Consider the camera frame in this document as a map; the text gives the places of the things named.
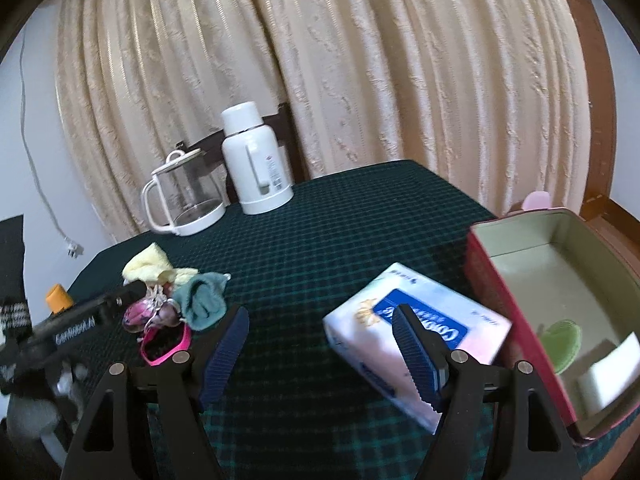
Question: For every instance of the pink plastic item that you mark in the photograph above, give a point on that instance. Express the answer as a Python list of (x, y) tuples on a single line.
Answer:
[(535, 201)]

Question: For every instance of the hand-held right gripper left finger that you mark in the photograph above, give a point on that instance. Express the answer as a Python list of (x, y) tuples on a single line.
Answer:
[(225, 355)]

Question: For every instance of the floral cloth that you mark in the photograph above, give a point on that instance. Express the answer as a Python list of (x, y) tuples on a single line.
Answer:
[(150, 312)]

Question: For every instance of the green cloth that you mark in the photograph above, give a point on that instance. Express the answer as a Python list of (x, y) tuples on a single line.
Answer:
[(202, 300)]

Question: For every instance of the white sponge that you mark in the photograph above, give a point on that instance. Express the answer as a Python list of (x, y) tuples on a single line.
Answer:
[(605, 375)]

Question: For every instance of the cream patterned curtain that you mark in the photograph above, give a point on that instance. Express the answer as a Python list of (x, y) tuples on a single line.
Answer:
[(400, 60)]

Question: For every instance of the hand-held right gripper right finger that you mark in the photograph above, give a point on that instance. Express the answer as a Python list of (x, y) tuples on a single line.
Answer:
[(417, 365)]

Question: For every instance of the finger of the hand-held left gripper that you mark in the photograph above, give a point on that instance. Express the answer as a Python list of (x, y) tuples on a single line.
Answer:
[(127, 291)]

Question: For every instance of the orange cap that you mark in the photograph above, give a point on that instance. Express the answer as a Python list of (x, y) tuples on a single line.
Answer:
[(57, 296)]

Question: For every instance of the dark brown chair back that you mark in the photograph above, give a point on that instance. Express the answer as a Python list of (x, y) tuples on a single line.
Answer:
[(285, 125)]

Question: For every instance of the white and blue tissue pack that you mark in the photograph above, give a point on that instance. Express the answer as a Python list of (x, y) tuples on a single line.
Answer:
[(360, 325)]

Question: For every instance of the green round pad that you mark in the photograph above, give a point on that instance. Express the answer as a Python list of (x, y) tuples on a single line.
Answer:
[(562, 345)]

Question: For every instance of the green plaid tablecloth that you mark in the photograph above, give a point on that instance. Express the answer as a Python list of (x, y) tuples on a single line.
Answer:
[(310, 240)]

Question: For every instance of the brown wooden door frame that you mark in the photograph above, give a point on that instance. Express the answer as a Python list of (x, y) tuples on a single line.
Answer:
[(597, 85)]

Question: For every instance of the brown wooden furniture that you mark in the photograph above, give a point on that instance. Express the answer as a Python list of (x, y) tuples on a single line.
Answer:
[(615, 230)]

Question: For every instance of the red storage box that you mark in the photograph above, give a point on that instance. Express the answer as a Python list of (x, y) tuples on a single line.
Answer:
[(550, 285)]

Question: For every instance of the pink band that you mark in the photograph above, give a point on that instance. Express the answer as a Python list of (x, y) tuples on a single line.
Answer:
[(172, 355)]

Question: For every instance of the white thermos jug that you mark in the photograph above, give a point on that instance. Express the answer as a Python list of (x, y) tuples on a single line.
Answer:
[(255, 160)]

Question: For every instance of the yellow cloth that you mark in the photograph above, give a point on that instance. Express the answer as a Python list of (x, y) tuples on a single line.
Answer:
[(147, 262)]

